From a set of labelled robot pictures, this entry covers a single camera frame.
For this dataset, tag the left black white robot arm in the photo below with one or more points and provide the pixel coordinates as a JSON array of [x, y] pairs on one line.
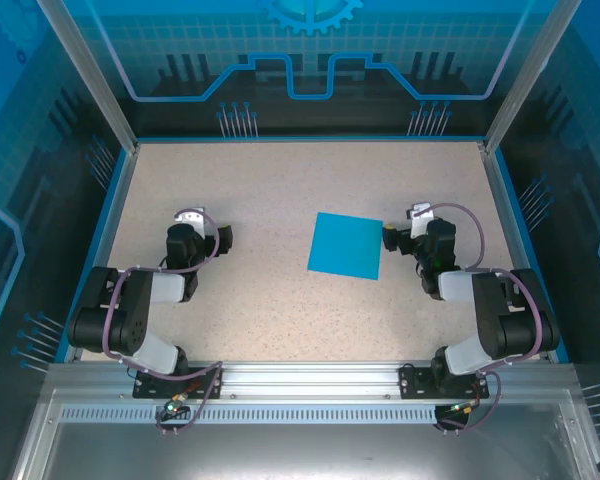
[[135, 310]]

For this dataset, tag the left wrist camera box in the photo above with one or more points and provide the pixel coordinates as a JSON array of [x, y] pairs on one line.
[[192, 217]]

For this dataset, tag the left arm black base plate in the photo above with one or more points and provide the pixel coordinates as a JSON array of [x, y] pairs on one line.
[[150, 387]]

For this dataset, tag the aluminium frame post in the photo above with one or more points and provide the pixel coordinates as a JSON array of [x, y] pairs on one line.
[[525, 75], [97, 75]]

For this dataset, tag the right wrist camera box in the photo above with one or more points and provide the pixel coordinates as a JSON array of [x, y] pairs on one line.
[[420, 215]]

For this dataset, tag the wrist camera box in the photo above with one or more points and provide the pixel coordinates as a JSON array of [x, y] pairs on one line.
[[420, 215], [192, 217]]

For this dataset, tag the blue aluminium table end rail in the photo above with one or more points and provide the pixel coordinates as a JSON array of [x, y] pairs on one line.
[[310, 139]]

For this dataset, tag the blue aluminium table side rail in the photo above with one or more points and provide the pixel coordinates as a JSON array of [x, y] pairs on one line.
[[117, 200], [505, 200]]

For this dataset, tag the blue paper sheet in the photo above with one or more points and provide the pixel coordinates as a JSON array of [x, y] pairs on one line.
[[345, 245]]

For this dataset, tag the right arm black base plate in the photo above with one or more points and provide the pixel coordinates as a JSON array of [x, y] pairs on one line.
[[415, 382]]

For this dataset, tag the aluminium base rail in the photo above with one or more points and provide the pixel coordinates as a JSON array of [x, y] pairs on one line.
[[310, 377]]

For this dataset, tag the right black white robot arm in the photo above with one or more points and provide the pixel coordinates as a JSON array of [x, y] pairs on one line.
[[495, 315]]

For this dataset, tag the metal sheet tray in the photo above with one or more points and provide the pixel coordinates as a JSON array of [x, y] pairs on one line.
[[300, 450]]

